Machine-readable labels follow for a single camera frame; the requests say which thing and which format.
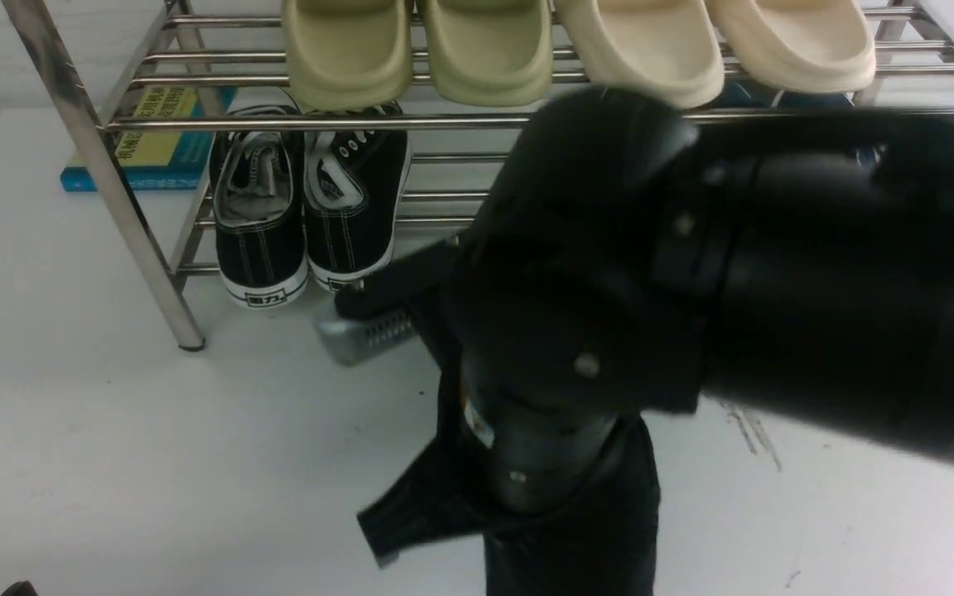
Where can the right cream foam slipper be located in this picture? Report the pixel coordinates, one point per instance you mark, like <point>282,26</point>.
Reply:
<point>817,47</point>

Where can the stainless steel shoe rack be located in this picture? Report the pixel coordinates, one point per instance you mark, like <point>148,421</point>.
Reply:
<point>173,54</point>

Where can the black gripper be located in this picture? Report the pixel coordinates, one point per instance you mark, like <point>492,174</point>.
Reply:
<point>493,454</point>

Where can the dark object at corner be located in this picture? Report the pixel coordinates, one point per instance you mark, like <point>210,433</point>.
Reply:
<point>20,588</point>

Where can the cream foam slipper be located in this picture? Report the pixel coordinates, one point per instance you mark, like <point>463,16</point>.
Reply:
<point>668,48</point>
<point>817,47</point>

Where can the green foam slipper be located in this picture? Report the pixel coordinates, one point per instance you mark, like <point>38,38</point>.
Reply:
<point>345,55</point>
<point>489,53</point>

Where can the left green foam slipper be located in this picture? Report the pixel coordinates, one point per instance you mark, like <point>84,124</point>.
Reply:
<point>345,55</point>

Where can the black canvas sneaker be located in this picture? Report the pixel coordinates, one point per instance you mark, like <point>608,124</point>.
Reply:
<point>352,187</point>
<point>256,192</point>

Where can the yellow and blue book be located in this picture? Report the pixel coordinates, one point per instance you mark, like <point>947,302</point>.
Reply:
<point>162,161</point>

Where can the left cream foam slipper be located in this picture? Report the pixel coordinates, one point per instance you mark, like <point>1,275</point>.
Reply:
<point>668,48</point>

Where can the right black canvas sneaker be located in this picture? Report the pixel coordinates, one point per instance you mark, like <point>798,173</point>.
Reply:
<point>352,187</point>

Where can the right green foam slipper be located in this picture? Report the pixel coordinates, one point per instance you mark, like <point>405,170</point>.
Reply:
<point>489,53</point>

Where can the black mesh sneaker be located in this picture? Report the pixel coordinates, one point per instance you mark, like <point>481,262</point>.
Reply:
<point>591,530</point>

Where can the left black canvas sneaker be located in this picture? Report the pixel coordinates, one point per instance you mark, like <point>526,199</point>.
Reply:
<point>256,192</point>

